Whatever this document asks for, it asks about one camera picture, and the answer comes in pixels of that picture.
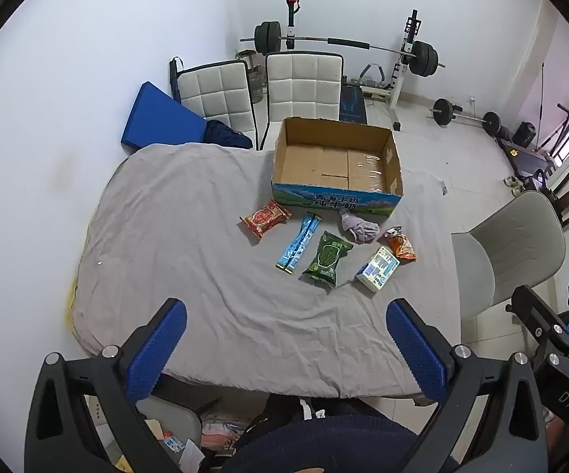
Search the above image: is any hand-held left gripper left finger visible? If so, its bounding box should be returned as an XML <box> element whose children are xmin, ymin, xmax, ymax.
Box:
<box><xmin>24</xmin><ymin>298</ymin><xmax>189</xmax><ymax>473</ymax></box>

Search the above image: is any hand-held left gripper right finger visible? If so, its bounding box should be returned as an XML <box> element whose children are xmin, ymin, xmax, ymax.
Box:
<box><xmin>385</xmin><ymin>298</ymin><xmax>549</xmax><ymax>473</ymax></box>

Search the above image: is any yellow blue tissue pack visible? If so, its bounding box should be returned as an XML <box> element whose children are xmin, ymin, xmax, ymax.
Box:
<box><xmin>354</xmin><ymin>246</ymin><xmax>401</xmax><ymax>293</ymax></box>

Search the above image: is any small orange packet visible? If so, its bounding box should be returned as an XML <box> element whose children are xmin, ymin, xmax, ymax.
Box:
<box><xmin>382</xmin><ymin>225</ymin><xmax>417</xmax><ymax>263</ymax></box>

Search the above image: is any green wet wipes packet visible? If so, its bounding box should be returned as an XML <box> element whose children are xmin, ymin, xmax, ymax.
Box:
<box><xmin>300</xmin><ymin>231</ymin><xmax>354</xmax><ymax>289</ymax></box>

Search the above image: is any grey cloth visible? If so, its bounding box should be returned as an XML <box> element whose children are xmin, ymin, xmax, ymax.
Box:
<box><xmin>338</xmin><ymin>208</ymin><xmax>380</xmax><ymax>246</ymax></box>

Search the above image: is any long light blue packet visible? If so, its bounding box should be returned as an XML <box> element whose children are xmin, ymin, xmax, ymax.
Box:
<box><xmin>275</xmin><ymin>212</ymin><xmax>323</xmax><ymax>274</ymax></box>

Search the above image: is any red floral wet wipes packet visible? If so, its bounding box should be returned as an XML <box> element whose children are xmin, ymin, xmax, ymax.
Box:
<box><xmin>239</xmin><ymin>200</ymin><xmax>292</xmax><ymax>241</ymax></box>

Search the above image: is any cardboard box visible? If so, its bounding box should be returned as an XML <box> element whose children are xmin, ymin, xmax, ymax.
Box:
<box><xmin>271</xmin><ymin>117</ymin><xmax>404</xmax><ymax>218</ymax></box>

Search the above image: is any grey plastic chair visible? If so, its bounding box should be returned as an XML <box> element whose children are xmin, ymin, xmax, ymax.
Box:
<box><xmin>451</xmin><ymin>190</ymin><xmax>566</xmax><ymax>326</ymax></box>

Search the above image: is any grey tablecloth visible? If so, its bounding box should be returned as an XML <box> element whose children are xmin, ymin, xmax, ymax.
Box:
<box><xmin>70</xmin><ymin>143</ymin><xmax>463</xmax><ymax>400</ymax></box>

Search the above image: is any person's dark clothed body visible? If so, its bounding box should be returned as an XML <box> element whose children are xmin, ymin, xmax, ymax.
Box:
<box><xmin>225</xmin><ymin>397</ymin><xmax>463</xmax><ymax>473</ymax></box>

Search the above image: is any black treadmill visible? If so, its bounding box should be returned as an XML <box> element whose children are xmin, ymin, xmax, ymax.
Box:
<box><xmin>495</xmin><ymin>101</ymin><xmax>569</xmax><ymax>181</ymax></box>

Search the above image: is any black speaker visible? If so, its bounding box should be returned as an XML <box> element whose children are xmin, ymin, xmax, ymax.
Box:
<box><xmin>513</xmin><ymin>122</ymin><xmax>536</xmax><ymax>149</ymax></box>

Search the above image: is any dark blue cloth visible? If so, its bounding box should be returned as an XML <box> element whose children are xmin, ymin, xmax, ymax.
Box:
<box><xmin>203</xmin><ymin>119</ymin><xmax>254</xmax><ymax>150</ymax></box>

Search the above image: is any short barbell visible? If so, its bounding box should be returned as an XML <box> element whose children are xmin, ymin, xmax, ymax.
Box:
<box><xmin>427</xmin><ymin>99</ymin><xmax>502</xmax><ymax>136</ymax></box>

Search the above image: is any blue foam mat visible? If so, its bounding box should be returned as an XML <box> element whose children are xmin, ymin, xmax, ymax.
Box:
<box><xmin>121</xmin><ymin>81</ymin><xmax>211</xmax><ymax>151</ymax></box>

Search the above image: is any white weight bench rack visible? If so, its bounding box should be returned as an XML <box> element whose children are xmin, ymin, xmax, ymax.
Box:
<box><xmin>284</xmin><ymin>0</ymin><xmax>423</xmax><ymax>131</ymax></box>

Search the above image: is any white padded chair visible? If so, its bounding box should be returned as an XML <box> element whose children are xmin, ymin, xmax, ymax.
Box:
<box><xmin>168</xmin><ymin>58</ymin><xmax>258</xmax><ymax>151</ymax></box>
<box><xmin>259</xmin><ymin>52</ymin><xmax>347</xmax><ymax>151</ymax></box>

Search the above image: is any grey exercise equipment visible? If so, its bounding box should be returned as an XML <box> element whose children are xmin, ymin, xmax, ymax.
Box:
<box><xmin>352</xmin><ymin>63</ymin><xmax>387</xmax><ymax>90</ymax></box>

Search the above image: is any barbell with black plates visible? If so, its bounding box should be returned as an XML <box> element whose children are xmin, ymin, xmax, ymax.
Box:
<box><xmin>240</xmin><ymin>20</ymin><xmax>446</xmax><ymax>78</ymax></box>

